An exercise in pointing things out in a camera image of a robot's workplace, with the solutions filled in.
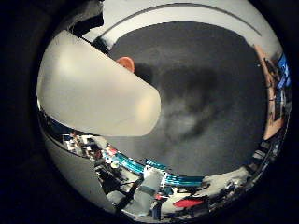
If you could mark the blue-lit monitor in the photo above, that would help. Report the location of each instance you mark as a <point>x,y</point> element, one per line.
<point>284,70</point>

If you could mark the wooden desk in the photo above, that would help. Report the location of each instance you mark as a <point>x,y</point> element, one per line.
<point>271,96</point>

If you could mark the translucent white plastic cup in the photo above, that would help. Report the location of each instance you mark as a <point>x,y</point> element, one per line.
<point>93,93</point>

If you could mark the small teal-lit monitor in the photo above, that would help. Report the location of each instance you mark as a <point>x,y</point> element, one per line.
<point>155,164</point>

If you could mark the person in white shirt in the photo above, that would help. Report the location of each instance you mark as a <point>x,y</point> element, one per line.
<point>145,190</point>

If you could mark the red office chair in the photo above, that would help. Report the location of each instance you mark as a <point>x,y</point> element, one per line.
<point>187,203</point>

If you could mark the brown wooden bowl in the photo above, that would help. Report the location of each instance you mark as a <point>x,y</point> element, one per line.
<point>127,63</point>

